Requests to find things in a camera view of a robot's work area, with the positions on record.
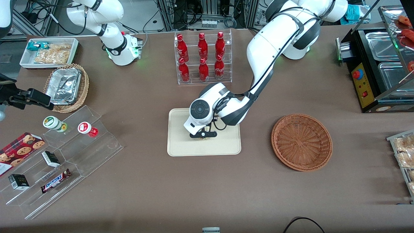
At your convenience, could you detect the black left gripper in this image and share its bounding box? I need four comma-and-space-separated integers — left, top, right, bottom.
190, 128, 218, 139

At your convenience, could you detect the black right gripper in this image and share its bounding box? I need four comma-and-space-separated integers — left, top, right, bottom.
0, 74, 55, 111

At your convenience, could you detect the beige rectangular plastic tray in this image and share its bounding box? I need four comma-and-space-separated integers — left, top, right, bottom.
167, 108, 242, 157

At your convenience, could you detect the tan wicker basket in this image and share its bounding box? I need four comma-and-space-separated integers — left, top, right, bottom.
43, 63, 90, 114

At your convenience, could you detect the brown round wicker basket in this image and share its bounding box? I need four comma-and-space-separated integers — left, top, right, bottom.
271, 114, 333, 172

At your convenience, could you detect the aluminium foil container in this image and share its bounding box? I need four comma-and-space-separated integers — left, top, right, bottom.
45, 68, 82, 105

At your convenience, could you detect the green lid drink cup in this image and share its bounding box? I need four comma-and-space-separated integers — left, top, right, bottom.
43, 116, 68, 133

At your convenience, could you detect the white rectangular snack bin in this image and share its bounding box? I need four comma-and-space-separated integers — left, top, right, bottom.
19, 38, 79, 70

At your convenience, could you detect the clear bag of crackers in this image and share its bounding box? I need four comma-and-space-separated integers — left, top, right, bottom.
34, 43, 72, 64

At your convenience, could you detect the teal snack packet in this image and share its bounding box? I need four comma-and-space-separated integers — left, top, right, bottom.
27, 41, 49, 51

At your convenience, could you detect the red lid drink cup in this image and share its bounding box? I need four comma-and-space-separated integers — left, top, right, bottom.
77, 121, 99, 138

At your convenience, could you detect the red tartan cookie box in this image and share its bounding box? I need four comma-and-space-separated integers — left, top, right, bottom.
0, 132, 46, 177

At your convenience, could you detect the small black box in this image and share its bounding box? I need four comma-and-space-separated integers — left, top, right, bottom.
41, 150, 61, 168
8, 173, 30, 190

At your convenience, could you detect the red cola bottle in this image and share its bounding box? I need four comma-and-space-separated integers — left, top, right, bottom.
198, 32, 209, 61
215, 31, 226, 60
199, 58, 210, 82
214, 54, 225, 80
177, 34, 189, 62
178, 58, 191, 83

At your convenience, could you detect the clear acrylic bottle rack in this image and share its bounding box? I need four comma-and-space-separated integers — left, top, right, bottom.
174, 29, 233, 85

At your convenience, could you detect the clear acrylic stepped shelf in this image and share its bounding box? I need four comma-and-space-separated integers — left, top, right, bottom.
0, 105, 124, 220

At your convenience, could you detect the Snickers chocolate bar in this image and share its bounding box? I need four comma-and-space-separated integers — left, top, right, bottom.
40, 169, 72, 194

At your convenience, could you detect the black hot food display case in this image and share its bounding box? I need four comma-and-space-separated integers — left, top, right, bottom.
336, 5, 414, 113

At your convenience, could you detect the teal cloth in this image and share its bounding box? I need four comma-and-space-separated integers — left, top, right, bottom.
343, 4, 370, 24

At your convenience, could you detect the steel food pan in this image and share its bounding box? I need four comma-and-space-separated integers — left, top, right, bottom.
365, 31, 402, 61
377, 61, 414, 93

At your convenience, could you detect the black floor cable loop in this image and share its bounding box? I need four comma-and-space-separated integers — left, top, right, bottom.
283, 216, 326, 233

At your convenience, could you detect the grey wire bread rack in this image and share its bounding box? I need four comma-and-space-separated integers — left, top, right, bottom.
386, 129, 414, 204

